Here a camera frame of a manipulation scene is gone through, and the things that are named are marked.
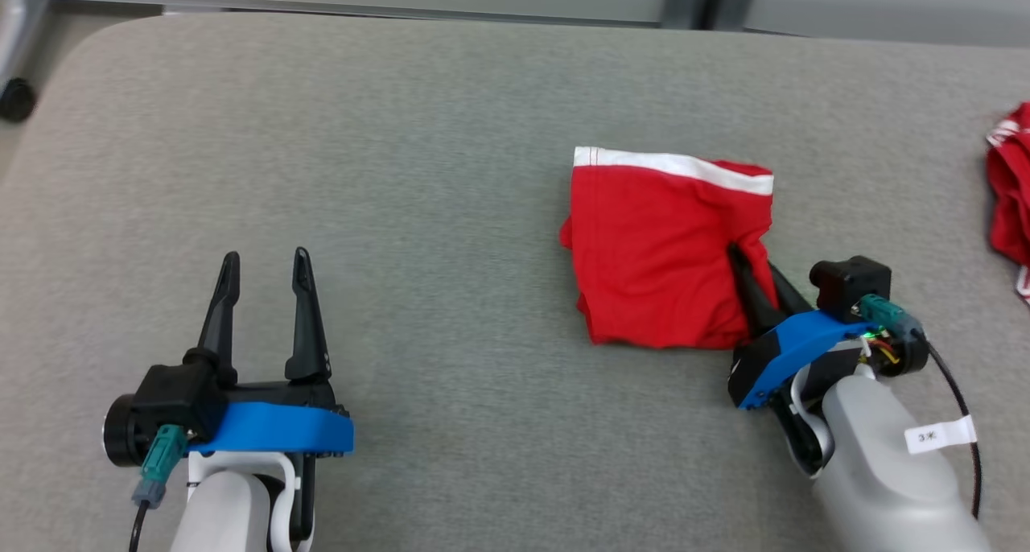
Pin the grey partition base rail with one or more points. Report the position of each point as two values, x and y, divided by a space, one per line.
362 9

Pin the teal right camera connector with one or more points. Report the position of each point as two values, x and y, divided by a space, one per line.
885 312

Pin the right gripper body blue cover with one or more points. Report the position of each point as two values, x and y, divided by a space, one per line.
793 351

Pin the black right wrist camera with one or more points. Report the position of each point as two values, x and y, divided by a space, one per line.
849 286

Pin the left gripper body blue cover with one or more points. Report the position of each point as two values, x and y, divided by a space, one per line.
282 427

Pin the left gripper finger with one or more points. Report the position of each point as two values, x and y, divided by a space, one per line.
221 327
308 327

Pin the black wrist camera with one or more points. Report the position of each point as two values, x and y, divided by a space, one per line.
173 403
849 286

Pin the black caster wheel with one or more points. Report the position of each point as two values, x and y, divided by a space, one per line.
16 100

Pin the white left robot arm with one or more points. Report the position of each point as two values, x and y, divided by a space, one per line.
229 508

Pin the grey metal floor frame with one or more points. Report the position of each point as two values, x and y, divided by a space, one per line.
20 13

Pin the teal left camera connector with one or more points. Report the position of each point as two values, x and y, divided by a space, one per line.
161 459

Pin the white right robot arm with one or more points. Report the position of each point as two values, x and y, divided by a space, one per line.
885 471

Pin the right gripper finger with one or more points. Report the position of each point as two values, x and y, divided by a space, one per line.
756 298
791 298

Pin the teal camera connector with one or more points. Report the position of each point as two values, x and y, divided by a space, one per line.
885 312
161 459

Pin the red jersey with lettering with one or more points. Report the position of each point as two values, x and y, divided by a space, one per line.
1014 214

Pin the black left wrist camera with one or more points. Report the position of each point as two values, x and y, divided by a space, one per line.
173 403

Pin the red shorts with white band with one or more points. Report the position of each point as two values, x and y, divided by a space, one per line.
652 254

